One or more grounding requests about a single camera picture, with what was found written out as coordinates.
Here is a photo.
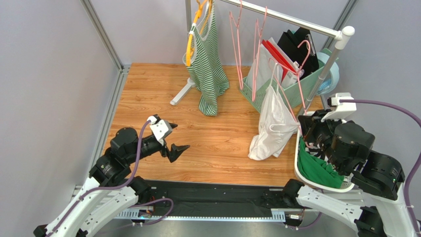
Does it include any pink wire hanger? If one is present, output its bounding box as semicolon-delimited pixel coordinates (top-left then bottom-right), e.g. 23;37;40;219
268;39;315;149
229;0;244;90
252;7;267;102

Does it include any white tank top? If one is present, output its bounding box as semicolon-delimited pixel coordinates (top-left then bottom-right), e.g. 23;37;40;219
248;63;299;160

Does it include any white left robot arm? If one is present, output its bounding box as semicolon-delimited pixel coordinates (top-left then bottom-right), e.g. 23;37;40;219
33;115;189;237

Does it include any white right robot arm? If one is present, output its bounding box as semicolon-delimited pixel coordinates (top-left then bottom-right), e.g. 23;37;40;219
282;110;421;237

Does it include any green striped tank top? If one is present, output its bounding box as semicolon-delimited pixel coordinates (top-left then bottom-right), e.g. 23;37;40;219
183;1;230;116

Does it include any yellow plastic hanger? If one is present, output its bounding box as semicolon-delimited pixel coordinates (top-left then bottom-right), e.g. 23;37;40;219
185;0;213;67

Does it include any black white striped garment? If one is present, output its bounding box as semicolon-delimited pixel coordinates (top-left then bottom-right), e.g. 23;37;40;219
305;147;329;162

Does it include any green garment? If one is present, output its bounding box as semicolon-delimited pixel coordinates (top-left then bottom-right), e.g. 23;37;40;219
298;137;344;189

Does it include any white laundry basket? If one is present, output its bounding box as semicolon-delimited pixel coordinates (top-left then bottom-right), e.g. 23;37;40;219
295;112;355;193

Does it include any light blue round object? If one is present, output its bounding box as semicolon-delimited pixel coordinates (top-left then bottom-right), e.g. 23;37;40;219
317;52;340;95

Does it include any green plastic basket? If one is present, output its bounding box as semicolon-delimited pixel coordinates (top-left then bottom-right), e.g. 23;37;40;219
239;48;332;112

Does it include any white paper box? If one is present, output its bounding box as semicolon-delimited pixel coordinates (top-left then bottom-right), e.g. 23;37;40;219
281;69;304;89

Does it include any red folder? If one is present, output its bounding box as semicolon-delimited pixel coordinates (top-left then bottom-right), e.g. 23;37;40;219
262;40;298;74

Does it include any grey translucent folder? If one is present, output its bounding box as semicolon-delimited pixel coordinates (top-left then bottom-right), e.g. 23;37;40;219
245;44;278;90

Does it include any black folder with clip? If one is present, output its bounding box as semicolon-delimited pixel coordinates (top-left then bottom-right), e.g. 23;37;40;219
277;28;319;78

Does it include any silver clothes rack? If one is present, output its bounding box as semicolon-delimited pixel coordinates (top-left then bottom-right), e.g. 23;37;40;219
169;0;356;158

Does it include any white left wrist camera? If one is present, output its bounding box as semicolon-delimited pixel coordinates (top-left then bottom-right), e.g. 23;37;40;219
147;115;173;146

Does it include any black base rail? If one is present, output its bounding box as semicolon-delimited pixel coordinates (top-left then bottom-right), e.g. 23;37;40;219
141;180;309;219

